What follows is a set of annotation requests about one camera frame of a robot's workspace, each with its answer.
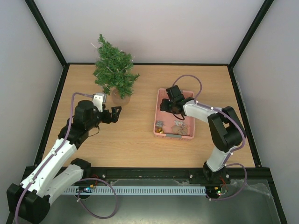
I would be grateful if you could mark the silver glitter gift ornament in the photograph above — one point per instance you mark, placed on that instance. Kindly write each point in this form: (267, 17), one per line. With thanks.
(159, 124)

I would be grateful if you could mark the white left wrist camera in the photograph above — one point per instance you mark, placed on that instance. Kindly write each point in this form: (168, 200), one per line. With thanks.
(99, 99)

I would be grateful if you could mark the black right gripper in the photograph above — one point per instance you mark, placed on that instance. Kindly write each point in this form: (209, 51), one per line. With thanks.
(168, 106)

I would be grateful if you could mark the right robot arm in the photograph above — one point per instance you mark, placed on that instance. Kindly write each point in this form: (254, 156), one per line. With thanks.
(227, 132)

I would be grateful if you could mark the round wooden tree base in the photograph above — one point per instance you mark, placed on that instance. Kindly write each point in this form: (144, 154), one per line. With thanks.
(117, 100)

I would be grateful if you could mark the light blue cable duct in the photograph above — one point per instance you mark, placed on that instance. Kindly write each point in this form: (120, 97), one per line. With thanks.
(139, 190)

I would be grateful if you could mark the pink perforated plastic basket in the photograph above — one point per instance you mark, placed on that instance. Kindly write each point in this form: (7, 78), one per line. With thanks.
(168, 121)

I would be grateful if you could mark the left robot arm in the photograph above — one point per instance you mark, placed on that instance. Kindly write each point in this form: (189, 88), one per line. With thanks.
(33, 197)

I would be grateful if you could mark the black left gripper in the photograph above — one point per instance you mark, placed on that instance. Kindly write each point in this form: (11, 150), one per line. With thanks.
(115, 118)

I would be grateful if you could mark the silver star ornament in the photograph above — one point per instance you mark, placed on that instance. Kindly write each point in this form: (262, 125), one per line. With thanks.
(178, 122)

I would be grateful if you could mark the black aluminium mounting rail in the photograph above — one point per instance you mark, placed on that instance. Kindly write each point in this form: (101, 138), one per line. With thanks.
(191, 175)

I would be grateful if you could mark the small green christmas tree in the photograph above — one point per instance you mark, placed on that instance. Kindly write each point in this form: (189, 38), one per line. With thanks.
(114, 70)

